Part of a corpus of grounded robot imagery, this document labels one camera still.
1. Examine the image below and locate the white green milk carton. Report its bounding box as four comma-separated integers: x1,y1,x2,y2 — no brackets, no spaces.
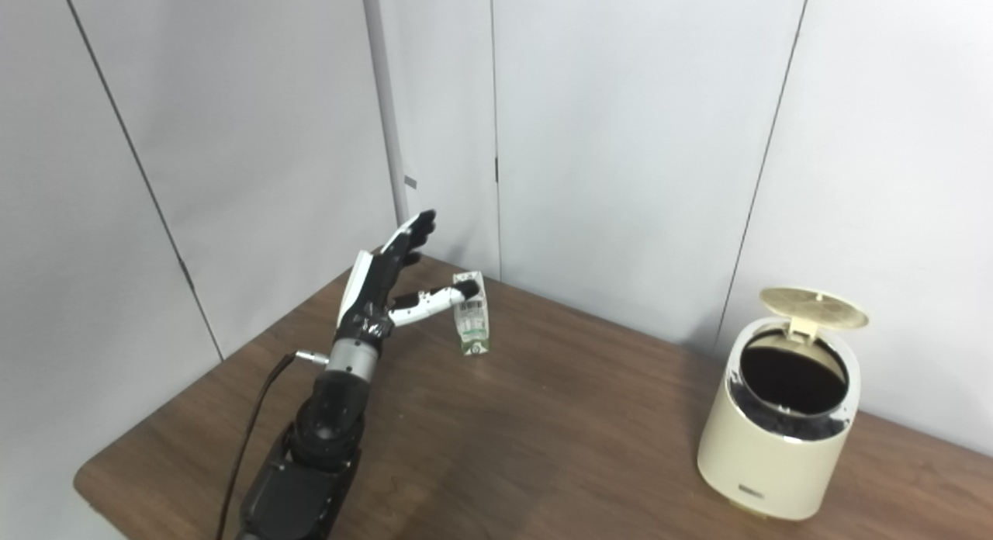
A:
452,272,491,356

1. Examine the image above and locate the black bin liner bag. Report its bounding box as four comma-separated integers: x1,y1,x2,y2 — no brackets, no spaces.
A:
729,331,854,441

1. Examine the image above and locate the cream-colored round bin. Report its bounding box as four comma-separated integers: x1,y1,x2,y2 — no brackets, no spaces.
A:
697,315,862,521

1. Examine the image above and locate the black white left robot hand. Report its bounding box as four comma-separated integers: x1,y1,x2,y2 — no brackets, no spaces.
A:
335,209,480,343

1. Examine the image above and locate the gray wall corner post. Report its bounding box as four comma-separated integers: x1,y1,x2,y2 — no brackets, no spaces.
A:
361,0,412,230

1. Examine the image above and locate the cream round bin lid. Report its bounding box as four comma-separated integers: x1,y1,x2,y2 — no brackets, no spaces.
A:
759,287,869,343

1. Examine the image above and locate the thick black left wrist cable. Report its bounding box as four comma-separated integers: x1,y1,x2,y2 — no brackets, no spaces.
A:
216,351,330,540

